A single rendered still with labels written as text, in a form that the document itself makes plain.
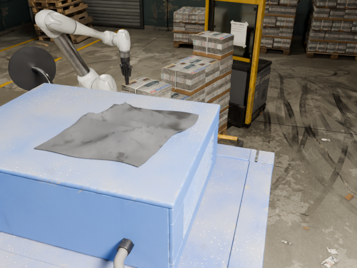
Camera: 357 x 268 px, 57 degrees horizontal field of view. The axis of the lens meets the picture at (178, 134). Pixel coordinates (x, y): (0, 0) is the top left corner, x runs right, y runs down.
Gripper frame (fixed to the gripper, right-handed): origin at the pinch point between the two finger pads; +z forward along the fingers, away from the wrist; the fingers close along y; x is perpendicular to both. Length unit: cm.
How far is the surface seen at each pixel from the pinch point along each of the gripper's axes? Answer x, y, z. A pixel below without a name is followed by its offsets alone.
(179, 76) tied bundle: -69, -5, 15
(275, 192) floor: -79, -117, 117
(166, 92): -29.7, -18.9, 16.7
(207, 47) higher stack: -129, -2, -1
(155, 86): -24.2, -10.7, 10.6
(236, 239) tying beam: 137, -169, -39
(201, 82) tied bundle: -89, -19, 25
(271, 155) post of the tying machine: 98, -162, -38
